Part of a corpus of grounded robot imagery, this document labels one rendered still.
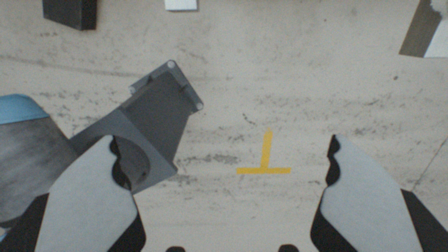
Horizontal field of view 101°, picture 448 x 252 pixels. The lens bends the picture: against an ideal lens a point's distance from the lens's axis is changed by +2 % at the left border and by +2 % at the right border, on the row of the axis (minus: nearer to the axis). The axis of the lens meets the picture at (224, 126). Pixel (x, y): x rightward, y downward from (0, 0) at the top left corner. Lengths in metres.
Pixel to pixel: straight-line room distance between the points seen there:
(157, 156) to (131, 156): 0.07
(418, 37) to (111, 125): 0.59
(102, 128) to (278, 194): 1.35
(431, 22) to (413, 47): 0.02
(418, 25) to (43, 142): 0.52
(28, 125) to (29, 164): 0.06
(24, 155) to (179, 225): 1.59
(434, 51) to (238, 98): 0.93
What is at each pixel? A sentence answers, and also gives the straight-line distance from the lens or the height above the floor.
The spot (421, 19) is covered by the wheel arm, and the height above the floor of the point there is 0.84.
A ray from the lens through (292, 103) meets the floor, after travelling 1.21.
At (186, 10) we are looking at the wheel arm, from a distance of 0.21.
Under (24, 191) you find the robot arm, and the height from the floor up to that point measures 0.84.
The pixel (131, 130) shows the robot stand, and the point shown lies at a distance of 0.57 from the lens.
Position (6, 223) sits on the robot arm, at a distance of 0.47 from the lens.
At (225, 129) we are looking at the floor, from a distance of 1.20.
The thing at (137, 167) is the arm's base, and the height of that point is 0.65.
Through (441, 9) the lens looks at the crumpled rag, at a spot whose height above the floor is 0.86.
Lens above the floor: 1.05
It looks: 62 degrees down
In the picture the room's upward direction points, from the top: 178 degrees clockwise
